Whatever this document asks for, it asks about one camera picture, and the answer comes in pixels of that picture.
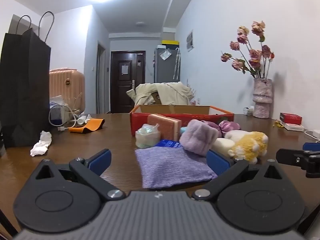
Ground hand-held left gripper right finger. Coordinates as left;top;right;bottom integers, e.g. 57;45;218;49
191;149;284;201

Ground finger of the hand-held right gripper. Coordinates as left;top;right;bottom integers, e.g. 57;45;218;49
276;149;312;167
302;142;320;152

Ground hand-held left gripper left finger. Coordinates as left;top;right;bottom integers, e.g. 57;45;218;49
32;149;126;201

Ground purple plush towel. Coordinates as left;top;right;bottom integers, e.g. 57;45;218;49
179;119;219;157

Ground pink satin scrunchie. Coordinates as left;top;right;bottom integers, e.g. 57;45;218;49
217;120;242;138

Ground yellow plush paw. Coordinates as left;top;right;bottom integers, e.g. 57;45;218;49
224;129;269;165

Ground purple knit cloth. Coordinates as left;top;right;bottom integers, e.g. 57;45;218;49
135;146;218;189

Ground clear plastic packet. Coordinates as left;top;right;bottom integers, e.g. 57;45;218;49
135;124;161;149

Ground blue packet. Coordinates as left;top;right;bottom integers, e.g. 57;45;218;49
154;139;183;149

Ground red cardboard box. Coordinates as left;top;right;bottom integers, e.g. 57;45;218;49
129;104;235;137

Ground pink sponge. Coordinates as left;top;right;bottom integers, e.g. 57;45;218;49
147;114;182;141

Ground white charger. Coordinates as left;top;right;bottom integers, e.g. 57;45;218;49
304;129;320;141

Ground white flat box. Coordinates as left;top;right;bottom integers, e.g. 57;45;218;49
280;121;305;131

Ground white tube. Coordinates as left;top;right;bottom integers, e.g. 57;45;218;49
76;114;92;125

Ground white crumpled tissue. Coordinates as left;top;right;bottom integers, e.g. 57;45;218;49
30;131;53;157

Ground pink speckled vase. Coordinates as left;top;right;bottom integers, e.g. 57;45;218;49
252;78;273;119

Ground clear plastic bag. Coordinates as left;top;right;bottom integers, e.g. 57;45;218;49
49;95;84;126

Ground dark entrance door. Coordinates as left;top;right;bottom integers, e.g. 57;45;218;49
111;51;146;114

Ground pink suitcase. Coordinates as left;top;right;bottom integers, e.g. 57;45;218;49
49;67;86;113

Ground side door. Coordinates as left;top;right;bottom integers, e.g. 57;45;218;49
97;41;107;114

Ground beige coat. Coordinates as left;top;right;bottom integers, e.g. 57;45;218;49
126;82;194;106

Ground black paper bag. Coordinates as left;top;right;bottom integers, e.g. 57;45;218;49
0;11;52;149

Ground white hanging umbrella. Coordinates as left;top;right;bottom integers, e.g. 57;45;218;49
173;47;181;81

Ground dried pink flowers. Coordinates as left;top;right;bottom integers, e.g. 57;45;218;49
220;20;275;79

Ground yellow black box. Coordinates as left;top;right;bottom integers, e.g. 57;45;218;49
161;40;180;51

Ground white cable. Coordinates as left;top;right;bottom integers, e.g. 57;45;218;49
49;104;87;132

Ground wall panel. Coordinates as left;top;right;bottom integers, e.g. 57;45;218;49
186;30;194;52

